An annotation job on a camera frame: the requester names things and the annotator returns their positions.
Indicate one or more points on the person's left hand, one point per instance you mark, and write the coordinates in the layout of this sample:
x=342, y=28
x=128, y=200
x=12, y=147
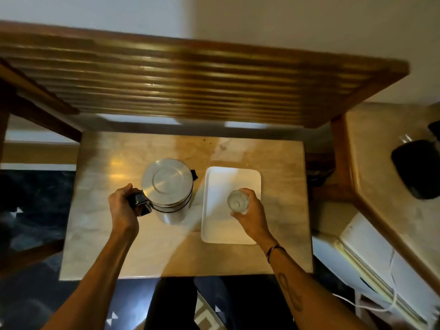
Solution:
x=122, y=213

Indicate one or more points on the person's right hand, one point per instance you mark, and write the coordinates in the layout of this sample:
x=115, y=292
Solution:
x=255, y=219

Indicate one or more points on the person's right thumb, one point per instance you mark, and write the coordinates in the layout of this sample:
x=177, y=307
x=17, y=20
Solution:
x=239, y=217

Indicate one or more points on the person's left fingers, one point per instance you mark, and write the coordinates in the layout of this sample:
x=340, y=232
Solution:
x=128, y=191

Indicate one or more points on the clear drinking glass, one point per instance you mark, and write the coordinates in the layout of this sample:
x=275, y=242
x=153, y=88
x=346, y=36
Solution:
x=237, y=202

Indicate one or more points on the person's right forearm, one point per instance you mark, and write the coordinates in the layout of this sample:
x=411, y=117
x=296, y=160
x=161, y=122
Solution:
x=302, y=292

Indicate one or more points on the person's left forearm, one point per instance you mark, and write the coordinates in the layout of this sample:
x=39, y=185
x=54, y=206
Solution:
x=96, y=285

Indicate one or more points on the white rectangular tray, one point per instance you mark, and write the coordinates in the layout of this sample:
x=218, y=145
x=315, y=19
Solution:
x=223, y=182

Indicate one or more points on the black wristband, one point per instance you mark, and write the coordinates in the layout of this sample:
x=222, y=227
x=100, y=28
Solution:
x=272, y=250

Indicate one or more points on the person's black trousers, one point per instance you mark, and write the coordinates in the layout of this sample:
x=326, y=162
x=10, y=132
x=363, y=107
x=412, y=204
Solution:
x=172, y=305

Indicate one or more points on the brown wooden bar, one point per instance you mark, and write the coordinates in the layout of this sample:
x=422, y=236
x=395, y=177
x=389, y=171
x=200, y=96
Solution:
x=31, y=259

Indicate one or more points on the wooden slatted shelf rack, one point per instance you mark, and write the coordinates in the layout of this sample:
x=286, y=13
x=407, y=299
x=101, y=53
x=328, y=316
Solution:
x=192, y=82

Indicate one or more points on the white box appliance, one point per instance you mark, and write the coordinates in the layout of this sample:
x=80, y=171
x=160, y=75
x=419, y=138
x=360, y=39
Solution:
x=364, y=250

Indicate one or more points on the black rounded pot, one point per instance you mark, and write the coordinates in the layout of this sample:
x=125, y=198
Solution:
x=417, y=168

